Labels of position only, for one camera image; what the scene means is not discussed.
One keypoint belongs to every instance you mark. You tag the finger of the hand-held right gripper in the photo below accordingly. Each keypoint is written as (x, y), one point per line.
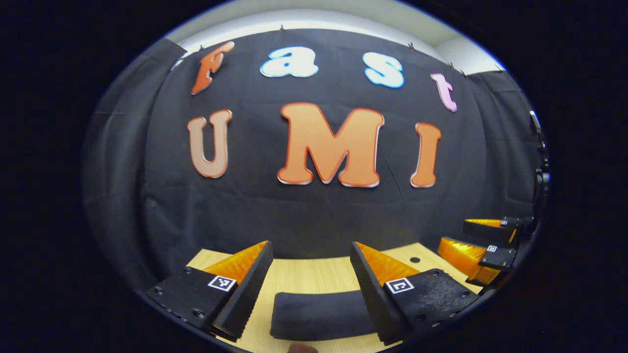
(485, 231)
(461, 255)

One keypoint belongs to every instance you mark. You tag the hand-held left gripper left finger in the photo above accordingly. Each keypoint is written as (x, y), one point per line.
(248, 299)

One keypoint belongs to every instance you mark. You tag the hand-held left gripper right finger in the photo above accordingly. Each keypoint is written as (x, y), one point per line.
(373, 299)

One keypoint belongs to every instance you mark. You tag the dark denim jeans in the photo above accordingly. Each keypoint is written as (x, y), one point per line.
(319, 314)

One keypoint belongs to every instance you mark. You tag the dark tripod stand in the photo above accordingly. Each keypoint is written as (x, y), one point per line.
(539, 176)

